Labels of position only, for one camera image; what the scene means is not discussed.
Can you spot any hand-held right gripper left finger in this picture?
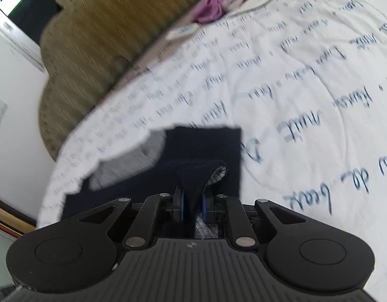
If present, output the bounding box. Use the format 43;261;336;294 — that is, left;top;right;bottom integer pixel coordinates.
75;185;185;248

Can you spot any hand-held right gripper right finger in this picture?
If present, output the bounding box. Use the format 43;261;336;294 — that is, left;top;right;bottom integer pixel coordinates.
201;192;307;248

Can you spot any navy grey-lined small garment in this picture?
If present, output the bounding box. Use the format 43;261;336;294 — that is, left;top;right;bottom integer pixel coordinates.
62;126;242;240

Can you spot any white script-printed blanket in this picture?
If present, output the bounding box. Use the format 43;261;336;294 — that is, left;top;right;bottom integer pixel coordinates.
36;0;387;302

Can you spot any olive padded headboard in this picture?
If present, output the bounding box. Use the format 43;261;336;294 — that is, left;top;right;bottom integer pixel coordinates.
39;0;238;161

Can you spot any purple cloth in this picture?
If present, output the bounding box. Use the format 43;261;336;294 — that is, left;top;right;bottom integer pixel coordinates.
193;0;241;24

